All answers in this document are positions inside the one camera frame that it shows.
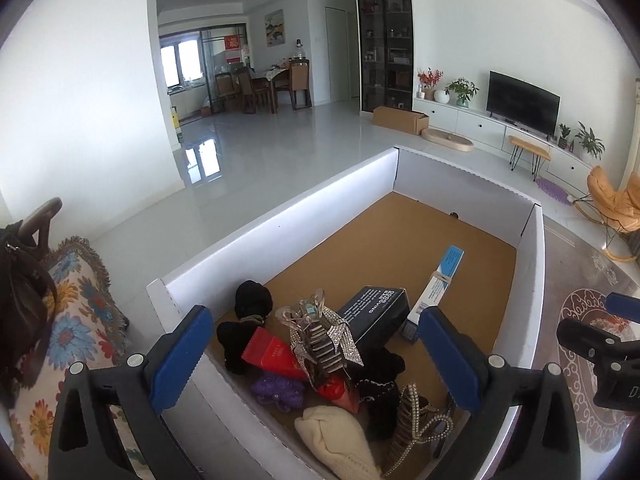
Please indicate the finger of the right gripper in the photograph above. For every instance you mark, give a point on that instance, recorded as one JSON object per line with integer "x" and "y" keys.
{"x": 623, "y": 306}
{"x": 591, "y": 343}

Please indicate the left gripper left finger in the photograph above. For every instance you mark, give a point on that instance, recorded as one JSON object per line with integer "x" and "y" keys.
{"x": 155, "y": 385}

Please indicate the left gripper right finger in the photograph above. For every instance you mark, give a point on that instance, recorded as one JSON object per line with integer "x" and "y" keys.
{"x": 476, "y": 386}

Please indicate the pearl beaded hair claw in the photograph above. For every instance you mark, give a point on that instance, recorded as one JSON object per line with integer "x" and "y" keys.
{"x": 418, "y": 423}

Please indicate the blue white carton box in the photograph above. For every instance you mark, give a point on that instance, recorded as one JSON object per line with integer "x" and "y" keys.
{"x": 437, "y": 285}

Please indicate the black knitted glove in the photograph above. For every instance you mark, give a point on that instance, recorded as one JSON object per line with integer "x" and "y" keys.
{"x": 376, "y": 382}

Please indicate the red snack packet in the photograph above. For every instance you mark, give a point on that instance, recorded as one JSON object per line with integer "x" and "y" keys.
{"x": 337, "y": 390}
{"x": 271, "y": 354}

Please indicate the black rectangular box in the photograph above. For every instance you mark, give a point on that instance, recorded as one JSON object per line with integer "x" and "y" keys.
{"x": 374, "y": 314}

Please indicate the purple toy wand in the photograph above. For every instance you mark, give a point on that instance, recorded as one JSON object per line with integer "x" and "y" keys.
{"x": 286, "y": 394}

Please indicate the floral fabric sofa cover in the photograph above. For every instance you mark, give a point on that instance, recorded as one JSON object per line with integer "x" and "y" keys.
{"x": 87, "y": 327}

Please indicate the orange lounge chair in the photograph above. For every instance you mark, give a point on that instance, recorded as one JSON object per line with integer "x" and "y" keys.
{"x": 617, "y": 211}

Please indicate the white tv cabinet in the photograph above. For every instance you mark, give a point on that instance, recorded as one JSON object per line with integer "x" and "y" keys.
{"x": 489, "y": 134}

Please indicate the dark brown handbag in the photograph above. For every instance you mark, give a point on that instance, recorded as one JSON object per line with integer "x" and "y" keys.
{"x": 26, "y": 321}

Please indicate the green potted plant right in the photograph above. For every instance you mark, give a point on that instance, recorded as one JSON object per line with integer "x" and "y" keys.
{"x": 591, "y": 148}

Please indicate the green potted plant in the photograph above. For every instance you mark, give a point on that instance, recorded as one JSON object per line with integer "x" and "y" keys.
{"x": 591, "y": 148}
{"x": 464, "y": 90}

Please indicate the small dark potted plant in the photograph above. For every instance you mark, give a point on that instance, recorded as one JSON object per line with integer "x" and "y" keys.
{"x": 565, "y": 132}

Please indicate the black flat television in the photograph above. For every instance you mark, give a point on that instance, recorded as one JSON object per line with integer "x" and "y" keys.
{"x": 522, "y": 103}

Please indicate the green potted plant left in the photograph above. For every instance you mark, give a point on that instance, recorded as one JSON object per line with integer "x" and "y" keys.
{"x": 464, "y": 90}

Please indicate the brown cardboard box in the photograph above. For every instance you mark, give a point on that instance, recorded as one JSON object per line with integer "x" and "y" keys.
{"x": 398, "y": 119}

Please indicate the red flower vase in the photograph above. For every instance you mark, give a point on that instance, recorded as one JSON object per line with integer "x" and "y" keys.
{"x": 428, "y": 81}

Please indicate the dining table with chairs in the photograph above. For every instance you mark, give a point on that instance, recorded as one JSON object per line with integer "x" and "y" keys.
{"x": 293, "y": 78}

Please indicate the dark glass display cabinet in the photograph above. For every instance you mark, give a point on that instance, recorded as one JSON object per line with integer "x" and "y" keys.
{"x": 386, "y": 53}

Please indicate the framed wall painting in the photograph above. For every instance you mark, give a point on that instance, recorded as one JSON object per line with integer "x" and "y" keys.
{"x": 274, "y": 28}

